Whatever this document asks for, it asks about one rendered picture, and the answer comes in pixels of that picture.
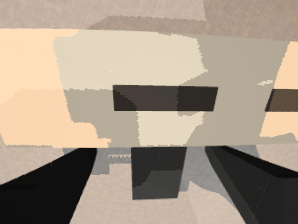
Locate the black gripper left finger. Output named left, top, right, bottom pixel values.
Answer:
left=0, top=147, right=98, bottom=224

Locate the black two-prong plug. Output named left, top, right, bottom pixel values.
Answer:
left=131, top=147, right=187, bottom=200

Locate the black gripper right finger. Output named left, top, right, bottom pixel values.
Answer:
left=204, top=145, right=298, bottom=224

